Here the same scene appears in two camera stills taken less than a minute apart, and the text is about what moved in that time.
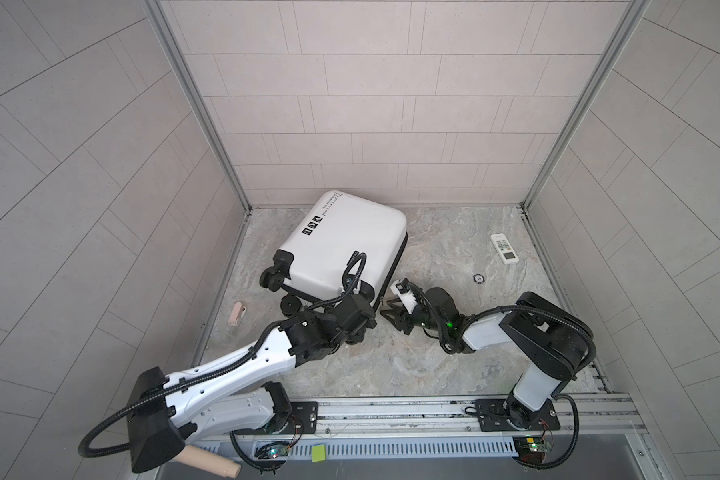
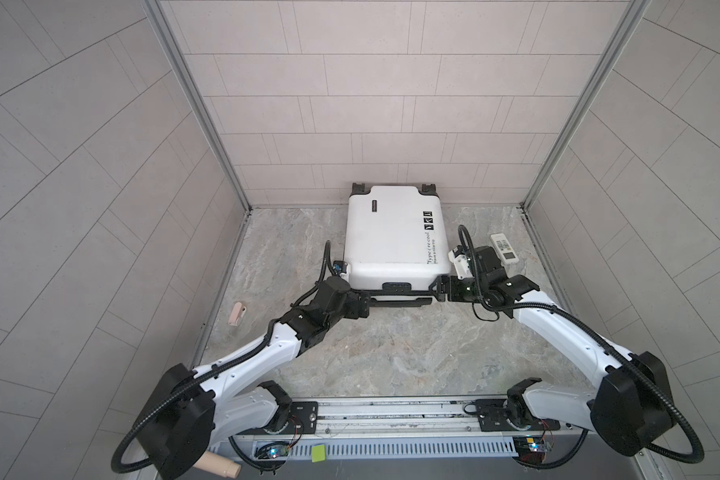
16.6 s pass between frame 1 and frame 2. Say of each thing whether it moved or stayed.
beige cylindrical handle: stayed
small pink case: stayed
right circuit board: stayed
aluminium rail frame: stayed
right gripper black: moved
